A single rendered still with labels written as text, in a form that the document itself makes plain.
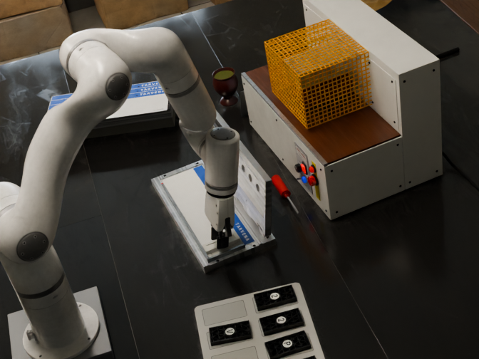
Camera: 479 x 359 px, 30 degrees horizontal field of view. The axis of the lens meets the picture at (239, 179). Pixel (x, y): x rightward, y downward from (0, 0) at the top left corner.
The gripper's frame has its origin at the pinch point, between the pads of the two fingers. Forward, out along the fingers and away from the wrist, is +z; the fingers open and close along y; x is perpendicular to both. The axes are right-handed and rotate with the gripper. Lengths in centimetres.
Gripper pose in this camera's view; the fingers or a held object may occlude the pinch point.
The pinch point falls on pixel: (219, 237)
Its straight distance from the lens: 235.8
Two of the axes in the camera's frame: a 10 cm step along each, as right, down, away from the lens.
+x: 9.2, -1.8, 3.4
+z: -0.4, 8.4, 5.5
